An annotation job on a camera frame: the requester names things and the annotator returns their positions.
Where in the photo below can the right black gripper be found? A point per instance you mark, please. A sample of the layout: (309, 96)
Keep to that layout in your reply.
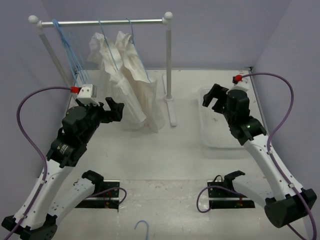
(218, 92)

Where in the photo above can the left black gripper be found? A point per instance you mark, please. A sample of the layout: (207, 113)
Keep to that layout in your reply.
(115, 114)

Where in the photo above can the white skirt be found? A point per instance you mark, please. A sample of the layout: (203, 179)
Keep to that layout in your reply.
(142, 83)

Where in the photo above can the blue wire hanger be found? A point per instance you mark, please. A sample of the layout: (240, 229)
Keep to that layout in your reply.
(137, 52)

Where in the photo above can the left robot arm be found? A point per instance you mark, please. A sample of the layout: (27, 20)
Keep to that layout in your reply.
(40, 215)

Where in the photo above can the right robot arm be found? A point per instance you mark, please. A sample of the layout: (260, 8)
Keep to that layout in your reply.
(283, 198)

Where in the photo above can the blue hanger holding garment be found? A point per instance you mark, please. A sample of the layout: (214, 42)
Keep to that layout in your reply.
(108, 46)

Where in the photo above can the clear plastic basket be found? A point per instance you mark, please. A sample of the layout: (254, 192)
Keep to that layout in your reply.
(214, 129)

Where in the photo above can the bundle of blue hangers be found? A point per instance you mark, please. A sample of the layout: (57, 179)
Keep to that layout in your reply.
(75, 60)

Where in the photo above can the white and silver clothes rack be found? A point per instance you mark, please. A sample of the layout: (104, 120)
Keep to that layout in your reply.
(166, 20)

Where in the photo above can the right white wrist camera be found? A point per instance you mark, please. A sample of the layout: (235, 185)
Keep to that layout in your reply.
(240, 83)

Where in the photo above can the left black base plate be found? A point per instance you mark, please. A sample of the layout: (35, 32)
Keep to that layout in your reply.
(107, 200)

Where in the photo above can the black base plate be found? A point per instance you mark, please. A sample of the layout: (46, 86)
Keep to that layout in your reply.
(107, 200)
(221, 199)

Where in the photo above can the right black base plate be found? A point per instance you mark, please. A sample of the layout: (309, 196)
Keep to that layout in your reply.
(221, 199)

